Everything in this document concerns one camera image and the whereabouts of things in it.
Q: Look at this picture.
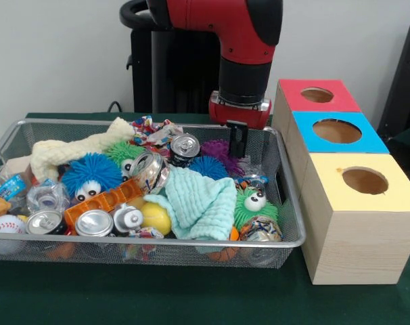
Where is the crushed clear bottle blue label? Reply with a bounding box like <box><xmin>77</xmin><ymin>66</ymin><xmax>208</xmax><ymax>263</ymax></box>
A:
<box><xmin>240</xmin><ymin>156</ymin><xmax>271</xmax><ymax>186</ymax></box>

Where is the purple spiky ball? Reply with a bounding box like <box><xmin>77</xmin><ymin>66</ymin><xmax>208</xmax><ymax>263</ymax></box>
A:
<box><xmin>200</xmin><ymin>139</ymin><xmax>245</xmax><ymax>177</ymax></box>

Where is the wooden box with three holes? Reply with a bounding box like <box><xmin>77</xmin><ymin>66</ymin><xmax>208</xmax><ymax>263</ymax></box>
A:
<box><xmin>271</xmin><ymin>79</ymin><xmax>410</xmax><ymax>285</ymax></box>

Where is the orange plastic tray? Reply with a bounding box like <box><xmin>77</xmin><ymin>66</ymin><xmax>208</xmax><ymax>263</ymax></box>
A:
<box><xmin>63</xmin><ymin>178</ymin><xmax>145</xmax><ymax>227</ymax></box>

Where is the silver wire mesh bin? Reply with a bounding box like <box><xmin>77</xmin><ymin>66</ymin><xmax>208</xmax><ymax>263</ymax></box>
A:
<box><xmin>0</xmin><ymin>118</ymin><xmax>306</xmax><ymax>270</ymax></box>

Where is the cream knit cloth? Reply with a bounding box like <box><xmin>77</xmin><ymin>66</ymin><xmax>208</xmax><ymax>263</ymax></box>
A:
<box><xmin>29</xmin><ymin>117</ymin><xmax>137</xmax><ymax>183</ymax></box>

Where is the mint green cloth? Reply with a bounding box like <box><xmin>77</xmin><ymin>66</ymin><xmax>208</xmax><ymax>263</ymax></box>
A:
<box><xmin>143</xmin><ymin>165</ymin><xmax>238</xmax><ymax>242</ymax></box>

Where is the white baseball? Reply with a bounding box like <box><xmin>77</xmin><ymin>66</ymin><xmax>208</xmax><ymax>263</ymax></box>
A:
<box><xmin>0</xmin><ymin>215</ymin><xmax>26</xmax><ymax>234</ymax></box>

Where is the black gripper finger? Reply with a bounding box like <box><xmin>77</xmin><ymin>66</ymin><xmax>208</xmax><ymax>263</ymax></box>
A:
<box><xmin>229</xmin><ymin>126</ymin><xmax>242</xmax><ymax>158</ymax></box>
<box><xmin>240</xmin><ymin>127</ymin><xmax>249</xmax><ymax>158</ymax></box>

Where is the crushed silver can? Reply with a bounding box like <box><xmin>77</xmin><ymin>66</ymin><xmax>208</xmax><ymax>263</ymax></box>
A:
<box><xmin>128</xmin><ymin>150</ymin><xmax>170</xmax><ymax>197</ymax></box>

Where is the dark green table cloth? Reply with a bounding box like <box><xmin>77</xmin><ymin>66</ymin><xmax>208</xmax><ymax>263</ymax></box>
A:
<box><xmin>0</xmin><ymin>112</ymin><xmax>410</xmax><ymax>325</ymax></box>

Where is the black upright panel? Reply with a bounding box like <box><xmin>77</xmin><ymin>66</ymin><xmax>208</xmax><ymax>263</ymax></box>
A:
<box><xmin>376</xmin><ymin>22</ymin><xmax>410</xmax><ymax>136</ymax></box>

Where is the black drink can silver top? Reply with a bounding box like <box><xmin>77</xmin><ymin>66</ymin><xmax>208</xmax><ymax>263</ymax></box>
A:
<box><xmin>169</xmin><ymin>133</ymin><xmax>202</xmax><ymax>167</ymax></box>

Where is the blue spiky toy with eyes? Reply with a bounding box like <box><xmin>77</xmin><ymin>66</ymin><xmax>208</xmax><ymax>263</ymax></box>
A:
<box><xmin>61</xmin><ymin>152</ymin><xmax>124</xmax><ymax>201</ymax></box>

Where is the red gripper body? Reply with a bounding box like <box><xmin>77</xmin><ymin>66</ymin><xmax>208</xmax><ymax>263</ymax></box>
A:
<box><xmin>208</xmin><ymin>91</ymin><xmax>273</xmax><ymax>130</ymax></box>

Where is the yellow ball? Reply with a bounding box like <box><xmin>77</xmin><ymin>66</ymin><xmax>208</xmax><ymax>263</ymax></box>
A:
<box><xmin>139</xmin><ymin>202</ymin><xmax>173</xmax><ymax>236</ymax></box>

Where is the green spiky toy with eyes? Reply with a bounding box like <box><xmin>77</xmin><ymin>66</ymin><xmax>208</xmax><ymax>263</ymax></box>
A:
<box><xmin>233</xmin><ymin>188</ymin><xmax>279</xmax><ymax>234</ymax></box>

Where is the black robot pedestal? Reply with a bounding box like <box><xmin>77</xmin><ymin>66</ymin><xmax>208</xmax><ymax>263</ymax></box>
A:
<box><xmin>119</xmin><ymin>0</ymin><xmax>223</xmax><ymax>115</ymax></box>

